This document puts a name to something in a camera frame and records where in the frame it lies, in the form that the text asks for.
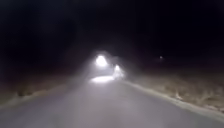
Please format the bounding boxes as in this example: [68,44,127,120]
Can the grey asphalt road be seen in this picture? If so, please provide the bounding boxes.
[0,77,224,128]

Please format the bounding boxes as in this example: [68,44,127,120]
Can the dry grass verge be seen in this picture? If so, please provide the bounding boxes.
[123,71,224,114]
[0,77,85,107]

